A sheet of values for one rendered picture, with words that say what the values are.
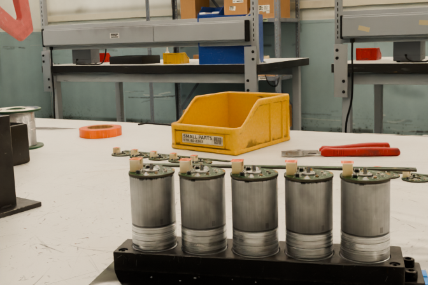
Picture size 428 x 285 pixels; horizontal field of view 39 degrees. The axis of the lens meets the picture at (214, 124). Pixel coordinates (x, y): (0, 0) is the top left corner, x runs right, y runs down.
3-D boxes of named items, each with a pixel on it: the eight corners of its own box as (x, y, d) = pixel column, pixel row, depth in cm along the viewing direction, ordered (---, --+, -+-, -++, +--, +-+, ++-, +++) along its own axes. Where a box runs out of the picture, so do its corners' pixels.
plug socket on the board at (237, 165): (246, 174, 31) (246, 161, 31) (230, 174, 31) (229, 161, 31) (248, 171, 32) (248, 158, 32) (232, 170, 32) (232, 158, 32)
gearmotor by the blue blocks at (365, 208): (391, 282, 29) (392, 179, 29) (339, 278, 30) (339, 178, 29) (388, 263, 32) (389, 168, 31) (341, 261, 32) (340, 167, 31)
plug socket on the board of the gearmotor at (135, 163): (142, 172, 32) (142, 160, 32) (128, 172, 32) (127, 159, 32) (148, 169, 33) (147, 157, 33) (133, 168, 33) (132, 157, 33)
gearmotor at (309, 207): (332, 278, 30) (332, 178, 29) (283, 275, 30) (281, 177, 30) (334, 260, 32) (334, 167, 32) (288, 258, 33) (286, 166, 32)
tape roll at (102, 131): (81, 133, 88) (80, 125, 88) (121, 131, 89) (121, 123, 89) (77, 139, 82) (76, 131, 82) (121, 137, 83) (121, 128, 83)
